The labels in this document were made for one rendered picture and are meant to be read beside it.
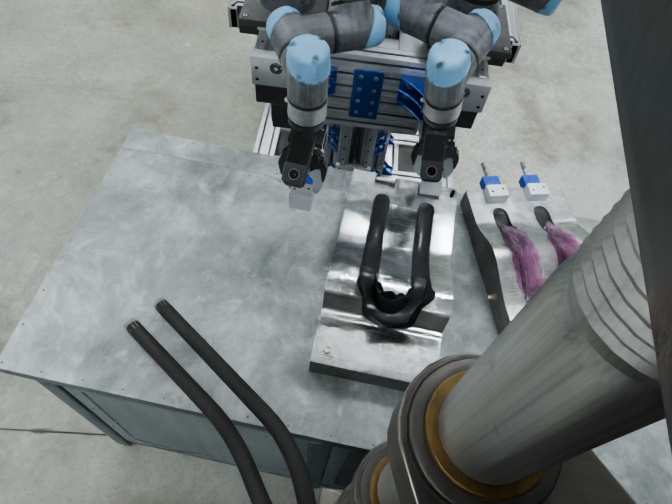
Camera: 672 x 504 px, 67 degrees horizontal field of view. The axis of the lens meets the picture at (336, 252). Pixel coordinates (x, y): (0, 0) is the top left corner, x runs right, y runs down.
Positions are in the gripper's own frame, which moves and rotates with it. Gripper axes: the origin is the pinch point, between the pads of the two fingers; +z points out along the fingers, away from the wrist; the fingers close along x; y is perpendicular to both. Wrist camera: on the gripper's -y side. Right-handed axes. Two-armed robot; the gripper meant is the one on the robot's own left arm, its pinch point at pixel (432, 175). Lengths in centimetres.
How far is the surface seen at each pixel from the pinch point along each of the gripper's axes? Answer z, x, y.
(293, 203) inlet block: -4.3, 29.9, -14.4
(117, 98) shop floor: 86, 160, 85
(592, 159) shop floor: 123, -79, 105
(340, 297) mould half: -4.5, 15.1, -35.0
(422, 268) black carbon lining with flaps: 1.3, -0.6, -23.5
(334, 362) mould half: -0.3, 14.3, -47.4
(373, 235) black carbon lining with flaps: 2.8, 11.5, -16.2
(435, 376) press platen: -70, -2, -63
